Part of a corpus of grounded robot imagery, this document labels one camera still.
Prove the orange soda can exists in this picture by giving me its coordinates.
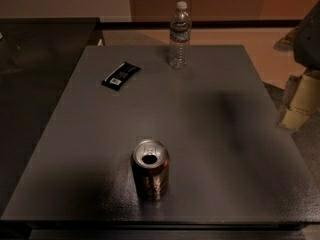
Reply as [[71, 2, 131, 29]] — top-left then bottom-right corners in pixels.
[[131, 139, 170, 201]]

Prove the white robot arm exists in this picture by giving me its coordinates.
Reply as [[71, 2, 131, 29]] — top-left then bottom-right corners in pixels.
[[274, 1, 320, 130]]

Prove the black snack bar wrapper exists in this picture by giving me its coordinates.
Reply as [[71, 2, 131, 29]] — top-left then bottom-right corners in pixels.
[[101, 62, 140, 91]]

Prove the clear plastic water bottle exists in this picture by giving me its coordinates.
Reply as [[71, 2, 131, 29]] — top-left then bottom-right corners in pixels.
[[168, 1, 192, 70]]

